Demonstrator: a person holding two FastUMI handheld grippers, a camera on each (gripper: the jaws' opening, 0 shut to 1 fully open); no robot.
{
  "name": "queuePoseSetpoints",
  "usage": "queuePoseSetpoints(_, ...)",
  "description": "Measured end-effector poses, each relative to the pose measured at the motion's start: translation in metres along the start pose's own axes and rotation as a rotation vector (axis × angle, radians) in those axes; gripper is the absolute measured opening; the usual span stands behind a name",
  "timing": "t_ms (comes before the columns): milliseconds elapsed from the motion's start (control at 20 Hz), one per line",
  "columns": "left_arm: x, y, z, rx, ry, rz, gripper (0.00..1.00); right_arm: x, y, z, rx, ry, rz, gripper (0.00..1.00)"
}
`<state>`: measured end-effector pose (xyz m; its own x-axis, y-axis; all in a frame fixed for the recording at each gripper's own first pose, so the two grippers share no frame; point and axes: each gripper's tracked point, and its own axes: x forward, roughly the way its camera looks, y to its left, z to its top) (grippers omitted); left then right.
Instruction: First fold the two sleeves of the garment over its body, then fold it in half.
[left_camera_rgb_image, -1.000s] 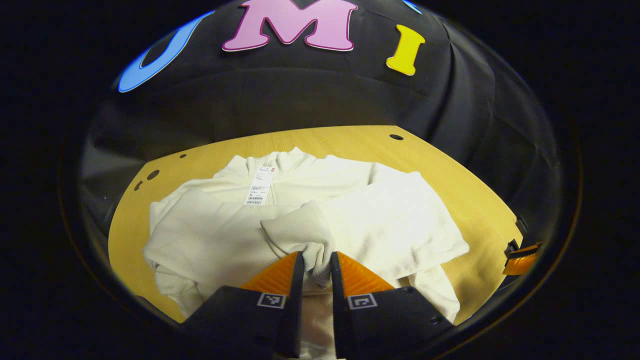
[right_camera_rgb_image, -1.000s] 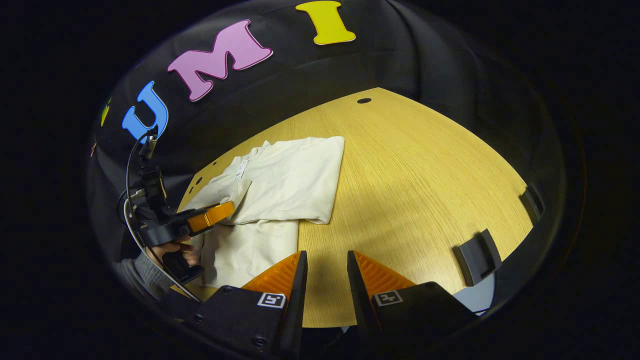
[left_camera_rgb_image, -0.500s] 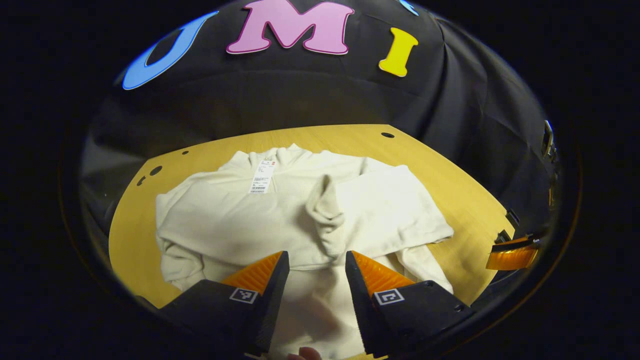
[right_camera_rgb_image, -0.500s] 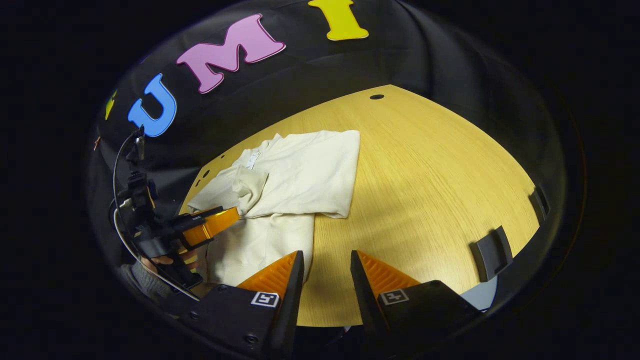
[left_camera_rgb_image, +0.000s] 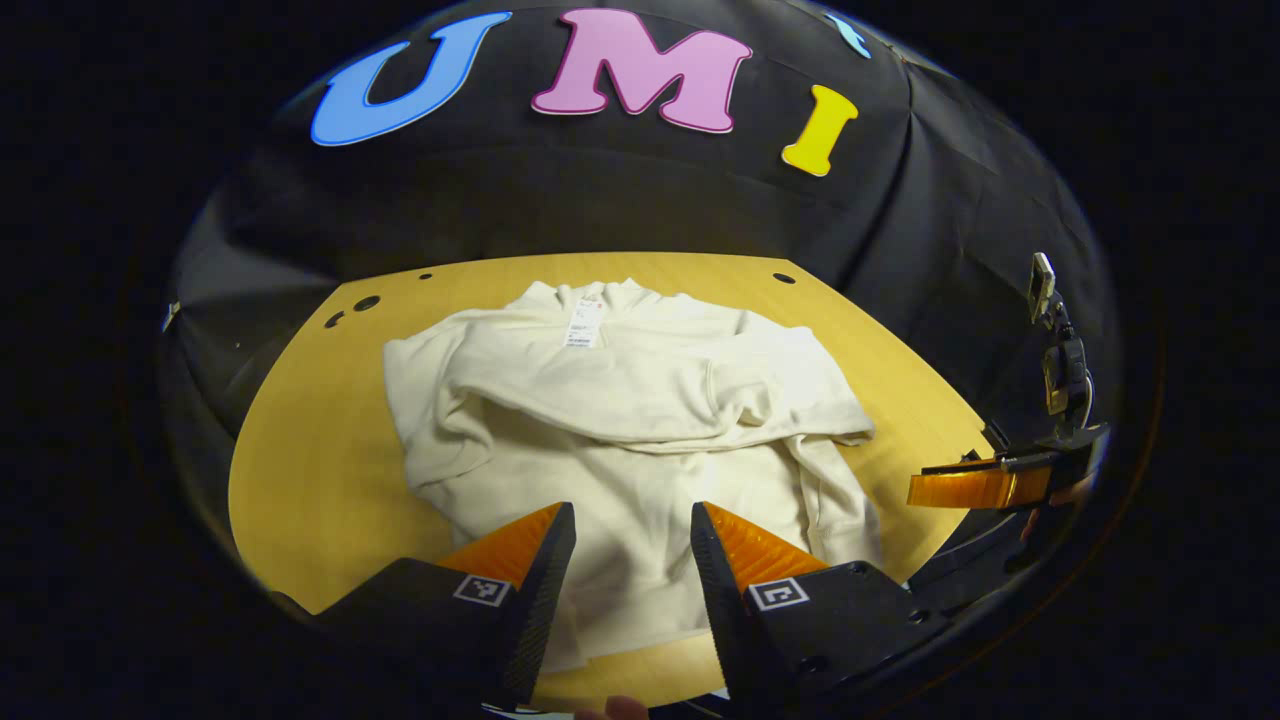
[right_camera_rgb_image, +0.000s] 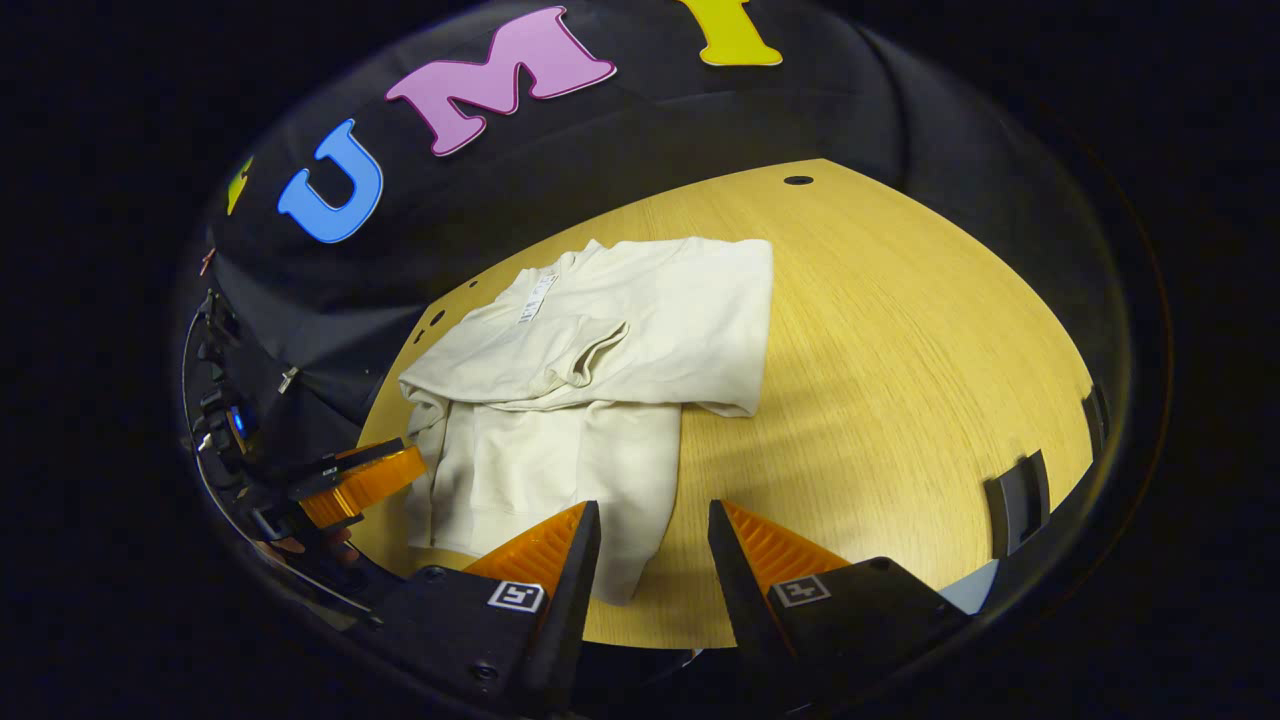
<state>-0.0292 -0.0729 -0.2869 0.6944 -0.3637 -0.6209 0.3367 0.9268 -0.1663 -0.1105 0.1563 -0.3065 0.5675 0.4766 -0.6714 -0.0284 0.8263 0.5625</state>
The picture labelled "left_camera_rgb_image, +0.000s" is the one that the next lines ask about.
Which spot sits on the cream white zip sweatshirt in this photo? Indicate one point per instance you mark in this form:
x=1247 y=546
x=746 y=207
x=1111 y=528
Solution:
x=620 y=400

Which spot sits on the white paper hang tag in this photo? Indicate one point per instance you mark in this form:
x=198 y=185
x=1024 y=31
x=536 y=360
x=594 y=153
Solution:
x=585 y=323

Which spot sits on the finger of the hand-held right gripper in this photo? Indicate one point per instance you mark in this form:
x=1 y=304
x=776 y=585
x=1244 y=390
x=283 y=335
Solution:
x=970 y=487

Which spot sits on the black backdrop cloth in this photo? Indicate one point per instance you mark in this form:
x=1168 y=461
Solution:
x=600 y=190

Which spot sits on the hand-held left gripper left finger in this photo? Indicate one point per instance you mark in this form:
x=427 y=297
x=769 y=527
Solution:
x=540 y=590

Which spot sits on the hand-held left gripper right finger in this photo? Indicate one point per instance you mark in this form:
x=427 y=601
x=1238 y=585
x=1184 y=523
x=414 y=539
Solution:
x=715 y=590

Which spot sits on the white cloth clip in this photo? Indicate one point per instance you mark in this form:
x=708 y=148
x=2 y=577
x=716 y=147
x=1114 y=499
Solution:
x=170 y=316

